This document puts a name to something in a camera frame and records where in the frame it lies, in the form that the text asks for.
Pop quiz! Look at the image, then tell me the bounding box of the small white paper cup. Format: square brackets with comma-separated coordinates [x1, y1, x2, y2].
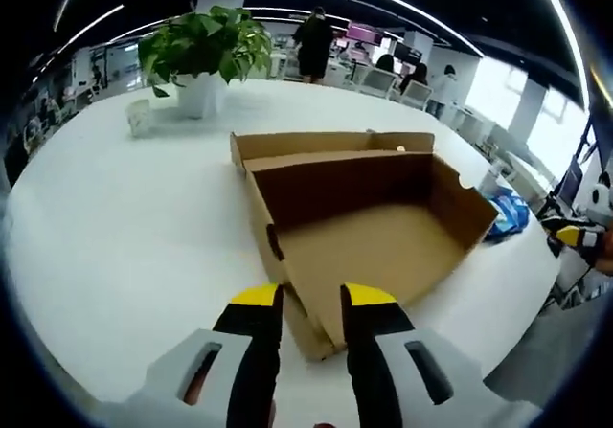
[125, 100, 153, 137]

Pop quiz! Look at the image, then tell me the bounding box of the person's right hand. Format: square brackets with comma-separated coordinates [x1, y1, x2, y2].
[593, 226, 613, 277]

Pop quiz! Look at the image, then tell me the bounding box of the potted green plant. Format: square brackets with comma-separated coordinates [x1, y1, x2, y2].
[137, 5, 273, 119]

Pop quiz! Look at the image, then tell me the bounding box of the blue wet wipes pack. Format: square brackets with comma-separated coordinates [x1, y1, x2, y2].
[481, 192, 531, 242]

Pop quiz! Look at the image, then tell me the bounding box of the grey mesh office chair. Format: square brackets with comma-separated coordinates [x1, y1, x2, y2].
[483, 303, 556, 400]

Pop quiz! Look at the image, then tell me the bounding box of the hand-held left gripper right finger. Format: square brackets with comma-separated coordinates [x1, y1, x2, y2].
[339, 282, 488, 428]

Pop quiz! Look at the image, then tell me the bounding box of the white office chair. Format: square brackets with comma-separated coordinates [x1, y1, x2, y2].
[399, 82, 432, 111]
[361, 69, 397, 97]

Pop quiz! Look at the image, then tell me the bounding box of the panda figure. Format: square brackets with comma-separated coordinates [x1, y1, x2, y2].
[586, 171, 613, 209]

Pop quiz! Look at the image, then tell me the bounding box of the brown cardboard shoe box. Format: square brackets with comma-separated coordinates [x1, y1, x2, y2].
[229, 130, 500, 363]

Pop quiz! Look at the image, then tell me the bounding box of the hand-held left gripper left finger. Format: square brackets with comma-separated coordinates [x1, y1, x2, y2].
[146, 282, 284, 428]

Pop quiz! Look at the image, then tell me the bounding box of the pink display screen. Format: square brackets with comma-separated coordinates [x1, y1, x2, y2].
[347, 23, 384, 45]

